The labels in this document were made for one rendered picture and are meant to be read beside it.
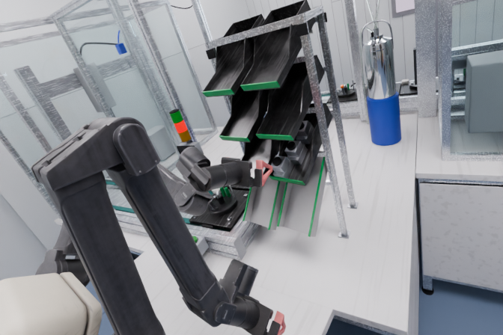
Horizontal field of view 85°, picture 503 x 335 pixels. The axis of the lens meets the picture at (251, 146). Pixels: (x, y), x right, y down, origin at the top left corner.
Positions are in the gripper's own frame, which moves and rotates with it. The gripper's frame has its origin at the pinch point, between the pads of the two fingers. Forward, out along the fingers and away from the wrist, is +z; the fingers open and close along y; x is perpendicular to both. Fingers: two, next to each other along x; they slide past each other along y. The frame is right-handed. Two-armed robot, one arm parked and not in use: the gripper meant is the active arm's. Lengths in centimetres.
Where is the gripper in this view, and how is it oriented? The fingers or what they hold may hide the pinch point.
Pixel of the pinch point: (257, 167)
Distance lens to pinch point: 78.5
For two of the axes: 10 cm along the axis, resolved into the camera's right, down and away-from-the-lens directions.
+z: 6.5, -0.9, 7.5
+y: -7.6, -0.4, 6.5
